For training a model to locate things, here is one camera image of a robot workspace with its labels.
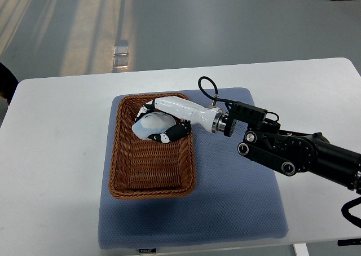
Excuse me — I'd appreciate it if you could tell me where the white table leg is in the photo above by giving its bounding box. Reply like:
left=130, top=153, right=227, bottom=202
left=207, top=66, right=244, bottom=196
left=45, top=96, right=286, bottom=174
left=293, top=243, right=310, bottom=256

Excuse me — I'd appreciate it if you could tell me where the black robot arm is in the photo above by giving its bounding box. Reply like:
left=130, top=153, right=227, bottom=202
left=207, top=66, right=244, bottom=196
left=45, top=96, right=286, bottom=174
left=132, top=95, right=360, bottom=193

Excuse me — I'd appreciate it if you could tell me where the person in white jacket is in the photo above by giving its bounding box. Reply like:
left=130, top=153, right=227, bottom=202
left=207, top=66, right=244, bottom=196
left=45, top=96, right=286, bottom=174
left=0, top=63, right=19, bottom=105

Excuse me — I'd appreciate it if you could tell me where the blue foam cushion mat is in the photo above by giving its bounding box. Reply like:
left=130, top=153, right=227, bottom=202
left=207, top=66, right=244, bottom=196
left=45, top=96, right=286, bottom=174
left=98, top=94, right=288, bottom=249

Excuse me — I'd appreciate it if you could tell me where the brown wicker basket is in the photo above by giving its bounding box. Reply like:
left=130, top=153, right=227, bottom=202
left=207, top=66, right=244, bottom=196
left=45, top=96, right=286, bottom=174
left=108, top=93, right=196, bottom=200

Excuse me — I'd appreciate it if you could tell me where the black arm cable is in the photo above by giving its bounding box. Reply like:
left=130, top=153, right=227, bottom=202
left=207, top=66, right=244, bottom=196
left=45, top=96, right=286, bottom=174
left=197, top=76, right=280, bottom=124

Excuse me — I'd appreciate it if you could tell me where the metal floor socket plate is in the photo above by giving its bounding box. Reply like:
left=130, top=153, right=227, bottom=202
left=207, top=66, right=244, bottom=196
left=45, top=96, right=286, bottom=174
left=113, top=39, right=129, bottom=70

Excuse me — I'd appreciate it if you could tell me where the light blue plush toy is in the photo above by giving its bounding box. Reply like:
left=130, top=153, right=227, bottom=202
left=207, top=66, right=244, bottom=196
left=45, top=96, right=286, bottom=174
left=131, top=112, right=176, bottom=140

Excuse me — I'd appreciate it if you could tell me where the white robotic hand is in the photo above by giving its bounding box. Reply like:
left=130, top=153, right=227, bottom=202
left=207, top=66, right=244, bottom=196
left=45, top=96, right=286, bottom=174
left=136, top=96, right=223, bottom=143

